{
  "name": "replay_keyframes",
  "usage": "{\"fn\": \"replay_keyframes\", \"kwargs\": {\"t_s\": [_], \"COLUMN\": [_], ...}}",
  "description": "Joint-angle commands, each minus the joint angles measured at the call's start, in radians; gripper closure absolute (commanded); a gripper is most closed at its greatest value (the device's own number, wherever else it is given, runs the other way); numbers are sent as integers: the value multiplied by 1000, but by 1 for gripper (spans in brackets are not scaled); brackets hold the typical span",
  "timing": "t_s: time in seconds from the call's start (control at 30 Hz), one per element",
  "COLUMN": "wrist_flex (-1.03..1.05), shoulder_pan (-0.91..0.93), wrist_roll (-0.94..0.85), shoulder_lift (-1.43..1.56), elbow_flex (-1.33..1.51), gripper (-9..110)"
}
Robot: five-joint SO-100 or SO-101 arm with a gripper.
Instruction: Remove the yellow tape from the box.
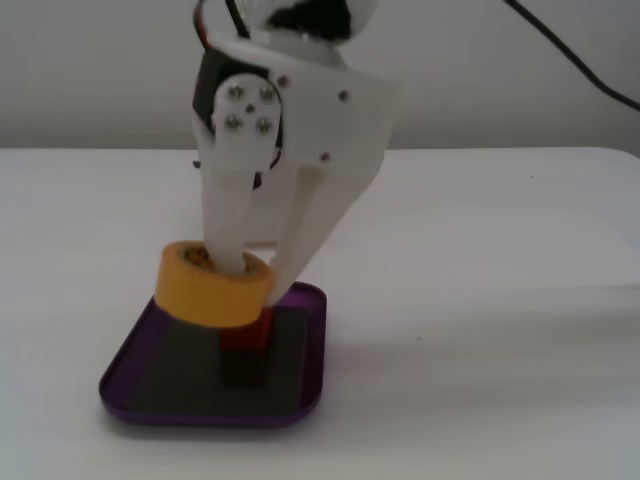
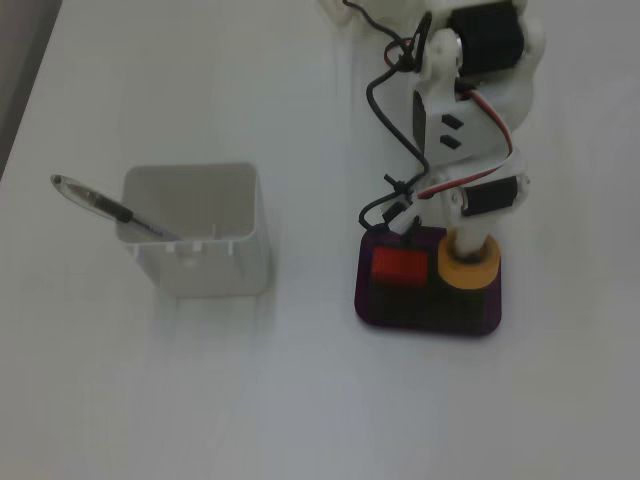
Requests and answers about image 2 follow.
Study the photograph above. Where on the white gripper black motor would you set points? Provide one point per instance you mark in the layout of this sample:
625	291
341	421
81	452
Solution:
492	199

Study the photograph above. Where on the yellow tape roll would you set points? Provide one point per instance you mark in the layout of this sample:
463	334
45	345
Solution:
467	280

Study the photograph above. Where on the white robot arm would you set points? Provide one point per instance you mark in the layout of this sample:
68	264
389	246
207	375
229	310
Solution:
480	135

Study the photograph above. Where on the red block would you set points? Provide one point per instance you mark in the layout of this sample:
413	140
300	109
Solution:
400	265

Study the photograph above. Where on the purple metal tray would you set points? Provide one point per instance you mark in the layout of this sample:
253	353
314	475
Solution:
425	315

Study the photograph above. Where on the white plastic pen holder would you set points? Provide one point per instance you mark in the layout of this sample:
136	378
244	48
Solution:
220	275

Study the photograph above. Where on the black ballpoint pen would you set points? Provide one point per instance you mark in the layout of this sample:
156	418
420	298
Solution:
107	207

